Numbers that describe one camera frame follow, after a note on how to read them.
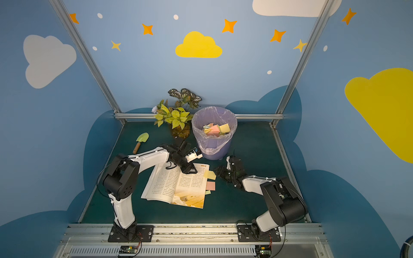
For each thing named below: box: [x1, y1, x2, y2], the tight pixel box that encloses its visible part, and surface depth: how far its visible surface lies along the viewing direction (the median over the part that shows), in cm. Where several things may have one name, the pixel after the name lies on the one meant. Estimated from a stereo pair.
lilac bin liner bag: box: [191, 105, 238, 155], surface depth 93 cm
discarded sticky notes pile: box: [202, 122, 231, 138], surface depth 100 cm
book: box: [140, 162, 210, 210], surface depth 88 cm
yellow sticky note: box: [203, 169, 217, 181], surface depth 95 cm
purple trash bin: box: [191, 105, 238, 161], surface depth 89 cm
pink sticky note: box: [205, 181, 216, 191], surface depth 92 cm
